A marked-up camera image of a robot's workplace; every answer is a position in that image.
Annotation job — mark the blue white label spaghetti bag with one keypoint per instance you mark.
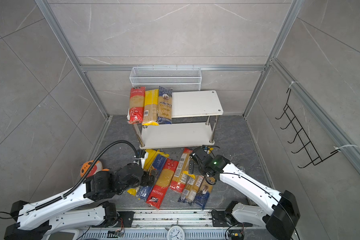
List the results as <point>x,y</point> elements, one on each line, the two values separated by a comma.
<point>192,187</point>

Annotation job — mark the black wall hook rack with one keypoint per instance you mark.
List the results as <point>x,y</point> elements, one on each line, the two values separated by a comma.
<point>301,136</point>

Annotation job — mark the blue Barilla spaghetti box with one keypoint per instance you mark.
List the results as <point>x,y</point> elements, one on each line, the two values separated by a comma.
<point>154,173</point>

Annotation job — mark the white two-tier shelf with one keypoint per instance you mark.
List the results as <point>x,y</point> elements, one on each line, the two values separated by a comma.
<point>194,121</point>

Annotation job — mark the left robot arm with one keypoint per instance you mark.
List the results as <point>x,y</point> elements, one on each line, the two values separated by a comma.
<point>87,205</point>

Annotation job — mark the red white label spaghetti bag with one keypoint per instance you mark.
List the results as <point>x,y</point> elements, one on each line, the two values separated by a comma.
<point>179,179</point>

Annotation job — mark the white tablet device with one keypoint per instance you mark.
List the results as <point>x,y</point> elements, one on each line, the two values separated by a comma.
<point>65,235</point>

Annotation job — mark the white wire mesh basket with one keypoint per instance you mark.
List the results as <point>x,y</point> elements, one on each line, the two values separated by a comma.
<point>177,79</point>

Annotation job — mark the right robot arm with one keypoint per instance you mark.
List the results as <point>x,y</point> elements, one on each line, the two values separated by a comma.
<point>277,212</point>

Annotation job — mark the blue Ankara spaghetti bag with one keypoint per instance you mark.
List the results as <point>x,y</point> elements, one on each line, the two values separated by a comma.
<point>165,106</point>

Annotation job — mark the white analog clock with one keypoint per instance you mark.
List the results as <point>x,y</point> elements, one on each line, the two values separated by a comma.
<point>176,233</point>

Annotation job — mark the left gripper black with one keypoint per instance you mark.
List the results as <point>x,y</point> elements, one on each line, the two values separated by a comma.
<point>146,181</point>

